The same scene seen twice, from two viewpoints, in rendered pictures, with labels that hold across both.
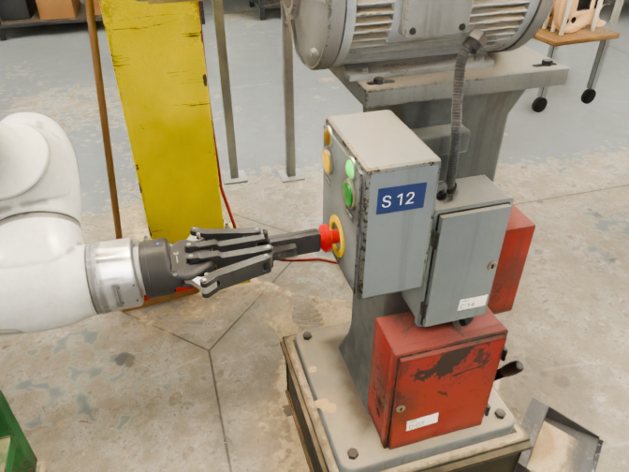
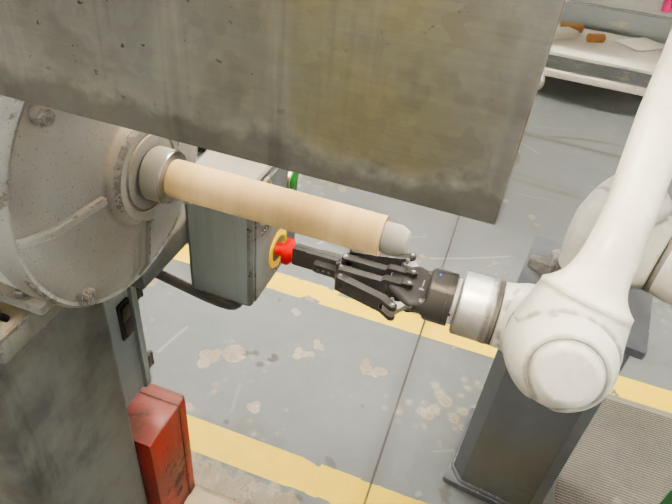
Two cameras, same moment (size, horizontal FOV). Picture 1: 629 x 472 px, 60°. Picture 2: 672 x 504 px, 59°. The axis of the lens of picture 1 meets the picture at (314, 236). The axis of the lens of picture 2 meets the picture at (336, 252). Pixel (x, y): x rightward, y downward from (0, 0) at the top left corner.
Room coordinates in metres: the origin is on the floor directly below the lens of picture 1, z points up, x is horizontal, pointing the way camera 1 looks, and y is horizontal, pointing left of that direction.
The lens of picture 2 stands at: (1.14, 0.40, 1.52)
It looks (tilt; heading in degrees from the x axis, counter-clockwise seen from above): 39 degrees down; 212
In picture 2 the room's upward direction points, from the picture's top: 6 degrees clockwise
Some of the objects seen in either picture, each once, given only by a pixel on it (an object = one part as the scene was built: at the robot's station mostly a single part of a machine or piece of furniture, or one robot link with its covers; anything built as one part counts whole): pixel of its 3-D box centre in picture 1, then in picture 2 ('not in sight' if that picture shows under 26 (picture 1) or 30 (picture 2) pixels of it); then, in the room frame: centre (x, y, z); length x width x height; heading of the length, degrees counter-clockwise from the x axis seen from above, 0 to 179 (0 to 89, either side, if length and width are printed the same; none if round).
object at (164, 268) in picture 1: (178, 264); (421, 290); (0.56, 0.18, 0.97); 0.09 x 0.08 x 0.07; 106
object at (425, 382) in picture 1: (434, 367); (119, 435); (0.80, -0.26, 0.49); 0.25 x 0.12 x 0.37; 106
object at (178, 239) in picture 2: not in sight; (170, 233); (0.73, -0.12, 1.02); 0.19 x 0.04 x 0.04; 16
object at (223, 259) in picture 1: (231, 260); (377, 271); (0.56, 0.11, 0.97); 0.11 x 0.01 x 0.04; 105
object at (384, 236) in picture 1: (409, 203); (195, 227); (0.68, -0.14, 0.99); 0.24 x 0.21 x 0.26; 106
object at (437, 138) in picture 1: (428, 141); not in sight; (0.82, -0.19, 1.02); 0.13 x 0.04 x 0.04; 106
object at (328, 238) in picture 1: (331, 237); (282, 249); (0.61, -0.02, 0.97); 0.04 x 0.04 x 0.04; 16
